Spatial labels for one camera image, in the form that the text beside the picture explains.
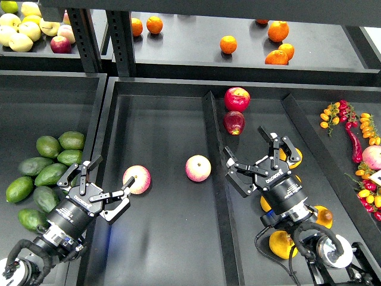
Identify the yellow pear top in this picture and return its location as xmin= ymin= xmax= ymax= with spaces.
xmin=279 ymin=147 xmax=303 ymax=170

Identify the green lime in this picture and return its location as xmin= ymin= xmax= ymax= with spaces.
xmin=1 ymin=1 xmax=18 ymax=14

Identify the dark avocado middle left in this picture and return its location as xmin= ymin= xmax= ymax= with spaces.
xmin=18 ymin=157 xmax=54 ymax=177

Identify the yellow cherry tomato vine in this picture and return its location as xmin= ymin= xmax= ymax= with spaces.
xmin=360 ymin=113 xmax=380 ymax=146

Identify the orange on shelf left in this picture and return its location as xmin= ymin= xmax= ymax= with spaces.
xmin=131 ymin=17 xmax=143 ymax=37

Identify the light green avocado left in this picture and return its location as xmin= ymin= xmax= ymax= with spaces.
xmin=6 ymin=176 xmax=34 ymax=203

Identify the pink apple left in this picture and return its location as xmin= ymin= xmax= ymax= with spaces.
xmin=123 ymin=165 xmax=151 ymax=195

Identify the green avocado bottom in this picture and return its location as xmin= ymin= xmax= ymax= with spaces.
xmin=18 ymin=208 xmax=49 ymax=232

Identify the pink apple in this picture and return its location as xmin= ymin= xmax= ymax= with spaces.
xmin=123 ymin=165 xmax=151 ymax=195
xmin=185 ymin=155 xmax=211 ymax=182

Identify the bright red apple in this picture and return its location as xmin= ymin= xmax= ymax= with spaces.
xmin=224 ymin=87 xmax=251 ymax=113

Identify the orange on shelf centre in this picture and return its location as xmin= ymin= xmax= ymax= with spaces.
xmin=220 ymin=35 xmax=238 ymax=54

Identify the large orange on shelf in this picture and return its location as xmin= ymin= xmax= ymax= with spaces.
xmin=267 ymin=21 xmax=289 ymax=42

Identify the orange on shelf front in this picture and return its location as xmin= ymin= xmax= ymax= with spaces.
xmin=265 ymin=49 xmax=289 ymax=65

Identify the green avocado centre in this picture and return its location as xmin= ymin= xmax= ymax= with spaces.
xmin=35 ymin=163 xmax=68 ymax=186

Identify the pink peach right edge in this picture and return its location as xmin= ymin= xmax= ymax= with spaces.
xmin=362 ymin=145 xmax=381 ymax=170

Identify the green avocado top left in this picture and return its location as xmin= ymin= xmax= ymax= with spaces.
xmin=36 ymin=135 xmax=61 ymax=158

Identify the yellow apple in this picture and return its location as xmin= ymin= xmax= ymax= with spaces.
xmin=18 ymin=21 xmax=41 ymax=42
xmin=8 ymin=33 xmax=33 ymax=52

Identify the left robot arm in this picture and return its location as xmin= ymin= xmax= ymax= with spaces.
xmin=1 ymin=156 xmax=135 ymax=285

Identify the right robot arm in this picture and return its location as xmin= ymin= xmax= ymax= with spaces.
xmin=223 ymin=127 xmax=380 ymax=285

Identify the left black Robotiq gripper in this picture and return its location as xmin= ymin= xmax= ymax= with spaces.
xmin=47 ymin=155 xmax=135 ymax=238

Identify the red apple on shelf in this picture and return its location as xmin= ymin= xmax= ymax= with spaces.
xmin=50 ymin=36 xmax=71 ymax=54

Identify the yellow apple centre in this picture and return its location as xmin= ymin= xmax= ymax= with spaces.
xmin=18 ymin=21 xmax=41 ymax=42

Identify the green avocado top right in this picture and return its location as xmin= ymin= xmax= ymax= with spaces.
xmin=58 ymin=131 xmax=85 ymax=150

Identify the yellow pear with stem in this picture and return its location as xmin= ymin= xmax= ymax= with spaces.
xmin=268 ymin=231 xmax=295 ymax=259

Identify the dark green avocado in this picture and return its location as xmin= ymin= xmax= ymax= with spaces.
xmin=33 ymin=186 xmax=60 ymax=213

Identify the orange on shelf right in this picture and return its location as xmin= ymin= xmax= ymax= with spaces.
xmin=279 ymin=43 xmax=295 ymax=60

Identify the red chili pepper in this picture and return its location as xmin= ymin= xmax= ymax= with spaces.
xmin=345 ymin=122 xmax=363 ymax=163

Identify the yellow pear bottom right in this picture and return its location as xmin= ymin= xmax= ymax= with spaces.
xmin=314 ymin=205 xmax=333 ymax=229

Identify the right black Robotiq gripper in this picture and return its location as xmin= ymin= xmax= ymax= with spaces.
xmin=223 ymin=126 xmax=307 ymax=215

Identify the black centre tray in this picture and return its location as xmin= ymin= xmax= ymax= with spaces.
xmin=65 ymin=76 xmax=381 ymax=286

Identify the orange cherry tomato vine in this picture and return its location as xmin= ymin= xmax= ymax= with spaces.
xmin=320 ymin=102 xmax=340 ymax=136

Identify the dark red apple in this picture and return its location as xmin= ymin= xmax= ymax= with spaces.
xmin=223 ymin=111 xmax=245 ymax=136

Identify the yellow pear left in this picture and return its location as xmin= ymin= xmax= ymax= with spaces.
xmin=260 ymin=196 xmax=271 ymax=212

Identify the pink apple centre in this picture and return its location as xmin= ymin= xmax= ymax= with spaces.
xmin=185 ymin=155 xmax=211 ymax=182

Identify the yellow apple front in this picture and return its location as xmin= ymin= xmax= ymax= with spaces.
xmin=8 ymin=33 xmax=33 ymax=52

